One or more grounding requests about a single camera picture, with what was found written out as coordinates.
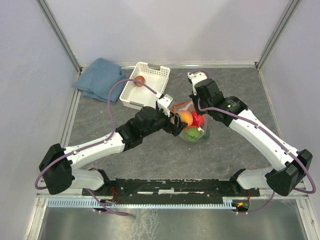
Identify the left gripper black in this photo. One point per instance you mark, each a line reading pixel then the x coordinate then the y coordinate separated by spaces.
pixel 176 128

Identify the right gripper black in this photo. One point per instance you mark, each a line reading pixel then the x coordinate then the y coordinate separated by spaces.
pixel 194 97

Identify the peach fruit toy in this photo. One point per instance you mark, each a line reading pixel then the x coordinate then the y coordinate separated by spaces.
pixel 186 117

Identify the green watermelon toy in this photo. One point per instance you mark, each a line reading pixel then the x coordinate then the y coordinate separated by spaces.
pixel 192 134

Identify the red pomegranate toy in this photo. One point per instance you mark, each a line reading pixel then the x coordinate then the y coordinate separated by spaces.
pixel 198 120

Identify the clear zip top bag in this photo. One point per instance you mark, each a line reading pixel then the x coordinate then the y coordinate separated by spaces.
pixel 188 105

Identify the dark green avocado toy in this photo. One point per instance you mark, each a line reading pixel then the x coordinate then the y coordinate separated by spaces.
pixel 206 135

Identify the white plastic basket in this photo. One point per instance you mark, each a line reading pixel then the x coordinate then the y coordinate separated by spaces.
pixel 156 77

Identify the brown kiwi toy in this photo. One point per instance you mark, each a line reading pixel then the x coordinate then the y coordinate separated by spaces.
pixel 140 80

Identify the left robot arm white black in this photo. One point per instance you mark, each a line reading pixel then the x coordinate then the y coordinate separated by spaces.
pixel 61 168

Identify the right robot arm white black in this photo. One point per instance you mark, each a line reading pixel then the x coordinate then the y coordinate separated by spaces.
pixel 288 164

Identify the blue folded cloth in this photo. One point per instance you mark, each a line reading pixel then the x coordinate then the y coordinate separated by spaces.
pixel 102 81

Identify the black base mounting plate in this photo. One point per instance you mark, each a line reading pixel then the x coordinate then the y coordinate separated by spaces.
pixel 173 191

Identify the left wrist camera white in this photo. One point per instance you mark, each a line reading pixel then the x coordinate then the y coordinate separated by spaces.
pixel 164 103

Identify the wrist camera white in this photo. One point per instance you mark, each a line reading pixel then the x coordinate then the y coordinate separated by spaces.
pixel 197 75
pixel 164 103

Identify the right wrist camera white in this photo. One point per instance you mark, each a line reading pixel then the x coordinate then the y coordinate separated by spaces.
pixel 197 75

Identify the light blue cable duct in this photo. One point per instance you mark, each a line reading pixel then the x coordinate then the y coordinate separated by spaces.
pixel 91 203

